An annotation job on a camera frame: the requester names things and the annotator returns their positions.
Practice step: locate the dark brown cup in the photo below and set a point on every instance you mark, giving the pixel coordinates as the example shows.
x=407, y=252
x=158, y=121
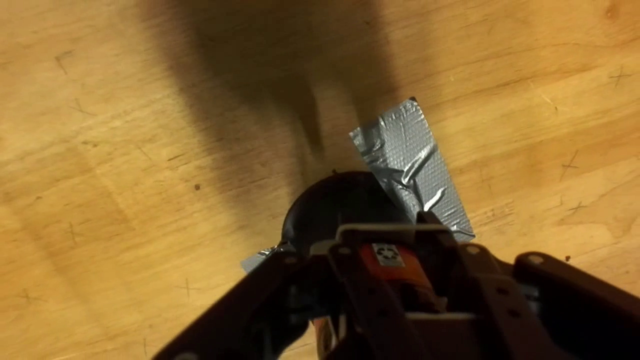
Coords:
x=327, y=204

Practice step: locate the grey duct tape strip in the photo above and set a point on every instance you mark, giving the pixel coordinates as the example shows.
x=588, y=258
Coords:
x=402, y=152

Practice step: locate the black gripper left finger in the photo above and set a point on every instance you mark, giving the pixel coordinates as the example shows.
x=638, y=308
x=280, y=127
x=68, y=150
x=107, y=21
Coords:
x=259, y=319

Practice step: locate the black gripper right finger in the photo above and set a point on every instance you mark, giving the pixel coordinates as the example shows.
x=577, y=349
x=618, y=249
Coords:
x=587, y=317

